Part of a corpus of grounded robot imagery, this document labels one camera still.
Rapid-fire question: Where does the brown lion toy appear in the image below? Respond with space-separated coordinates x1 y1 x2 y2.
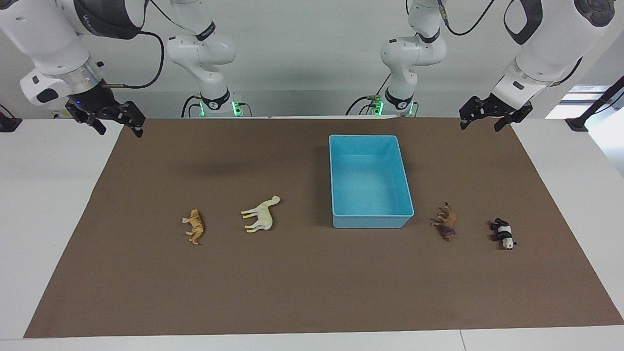
430 202 459 242

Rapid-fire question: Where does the black white panda toy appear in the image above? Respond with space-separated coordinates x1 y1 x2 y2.
490 217 517 250

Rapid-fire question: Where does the orange tiger toy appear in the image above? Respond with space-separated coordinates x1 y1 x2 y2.
182 209 205 245

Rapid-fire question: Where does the cream camel toy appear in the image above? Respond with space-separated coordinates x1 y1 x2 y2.
241 195 281 234

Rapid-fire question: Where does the light blue storage box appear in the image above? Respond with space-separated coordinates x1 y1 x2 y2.
329 135 415 229

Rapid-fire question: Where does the bright window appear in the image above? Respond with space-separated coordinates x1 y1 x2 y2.
545 85 612 120

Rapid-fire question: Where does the brown table mat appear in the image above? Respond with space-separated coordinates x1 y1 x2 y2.
23 117 624 338

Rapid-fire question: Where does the black right base cable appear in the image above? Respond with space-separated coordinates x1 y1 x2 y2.
181 95 203 118

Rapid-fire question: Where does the black base cable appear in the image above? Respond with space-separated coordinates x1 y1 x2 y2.
181 95 203 118
345 73 391 116

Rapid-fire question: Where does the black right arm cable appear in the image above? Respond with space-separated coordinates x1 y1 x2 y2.
101 30 165 90

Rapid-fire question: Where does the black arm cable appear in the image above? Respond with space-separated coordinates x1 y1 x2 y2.
101 30 165 90
436 0 497 36

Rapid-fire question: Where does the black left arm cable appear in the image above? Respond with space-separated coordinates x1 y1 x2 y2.
436 0 497 36

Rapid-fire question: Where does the black camera stand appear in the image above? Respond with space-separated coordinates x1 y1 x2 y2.
565 76 624 132
0 105 22 133

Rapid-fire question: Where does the black left base cable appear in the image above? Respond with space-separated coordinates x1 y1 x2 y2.
345 73 391 116

